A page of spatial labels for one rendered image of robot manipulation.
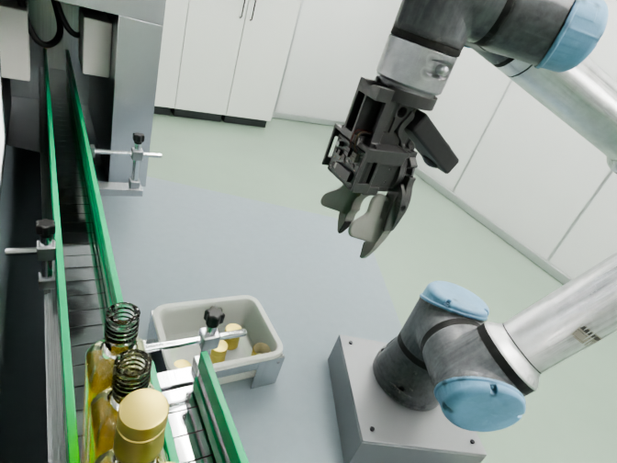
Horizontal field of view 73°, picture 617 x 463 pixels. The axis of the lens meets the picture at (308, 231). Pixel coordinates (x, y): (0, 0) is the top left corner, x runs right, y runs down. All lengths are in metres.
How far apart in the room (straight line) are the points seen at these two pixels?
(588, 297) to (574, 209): 3.36
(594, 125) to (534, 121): 3.56
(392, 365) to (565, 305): 0.33
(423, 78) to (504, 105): 4.01
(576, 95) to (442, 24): 0.28
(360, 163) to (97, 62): 1.06
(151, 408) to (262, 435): 0.51
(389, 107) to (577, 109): 0.31
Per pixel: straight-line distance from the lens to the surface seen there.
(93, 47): 1.39
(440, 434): 0.88
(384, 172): 0.48
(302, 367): 0.96
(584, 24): 0.51
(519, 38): 0.49
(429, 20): 0.45
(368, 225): 0.51
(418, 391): 0.86
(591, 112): 0.69
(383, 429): 0.82
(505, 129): 4.40
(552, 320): 0.69
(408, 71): 0.45
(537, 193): 4.18
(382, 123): 0.46
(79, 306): 0.82
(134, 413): 0.34
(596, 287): 0.69
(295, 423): 0.87
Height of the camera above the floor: 1.44
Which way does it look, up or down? 29 degrees down
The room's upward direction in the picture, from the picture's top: 19 degrees clockwise
